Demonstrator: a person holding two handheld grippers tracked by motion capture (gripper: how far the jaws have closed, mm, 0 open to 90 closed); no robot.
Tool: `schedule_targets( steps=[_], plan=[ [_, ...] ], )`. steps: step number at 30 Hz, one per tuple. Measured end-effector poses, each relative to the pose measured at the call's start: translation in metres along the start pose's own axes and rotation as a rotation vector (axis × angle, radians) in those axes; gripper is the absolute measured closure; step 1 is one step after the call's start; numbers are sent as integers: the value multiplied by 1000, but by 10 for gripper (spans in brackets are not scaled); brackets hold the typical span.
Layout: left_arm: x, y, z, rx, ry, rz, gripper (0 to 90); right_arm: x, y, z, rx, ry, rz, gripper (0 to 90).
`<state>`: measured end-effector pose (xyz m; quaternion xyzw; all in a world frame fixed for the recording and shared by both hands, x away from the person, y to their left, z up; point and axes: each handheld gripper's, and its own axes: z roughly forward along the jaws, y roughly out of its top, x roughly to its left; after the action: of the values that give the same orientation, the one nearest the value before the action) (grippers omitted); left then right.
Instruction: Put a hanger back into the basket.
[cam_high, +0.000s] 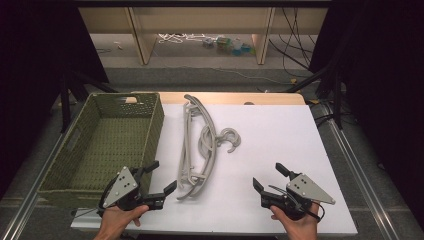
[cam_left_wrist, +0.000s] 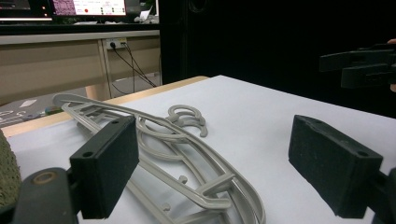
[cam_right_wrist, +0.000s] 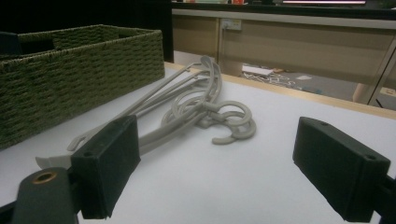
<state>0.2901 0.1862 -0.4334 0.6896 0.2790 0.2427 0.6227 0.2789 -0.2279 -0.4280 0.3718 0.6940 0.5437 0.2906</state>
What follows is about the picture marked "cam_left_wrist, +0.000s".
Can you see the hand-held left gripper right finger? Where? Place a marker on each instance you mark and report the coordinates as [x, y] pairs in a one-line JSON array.
[[334, 168]]

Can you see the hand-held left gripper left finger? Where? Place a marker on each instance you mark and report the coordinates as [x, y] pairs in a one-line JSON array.
[[104, 168]]

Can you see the grey plastic clothes hanger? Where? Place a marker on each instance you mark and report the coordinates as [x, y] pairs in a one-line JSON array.
[[155, 153], [214, 186], [144, 196]]

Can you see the green woven basket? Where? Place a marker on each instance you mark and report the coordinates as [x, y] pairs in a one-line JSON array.
[[7, 174]]

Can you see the black curtain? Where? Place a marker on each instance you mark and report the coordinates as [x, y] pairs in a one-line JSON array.
[[264, 37]]

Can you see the beige desk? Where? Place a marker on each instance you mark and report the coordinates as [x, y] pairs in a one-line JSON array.
[[49, 68]]

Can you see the white power outlet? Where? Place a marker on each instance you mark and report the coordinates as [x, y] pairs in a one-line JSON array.
[[116, 43]]

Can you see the lit computer monitor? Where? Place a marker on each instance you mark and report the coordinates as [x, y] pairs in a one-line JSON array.
[[88, 7]]

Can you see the dark computer monitor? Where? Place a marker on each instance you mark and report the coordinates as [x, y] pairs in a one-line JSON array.
[[21, 7]]

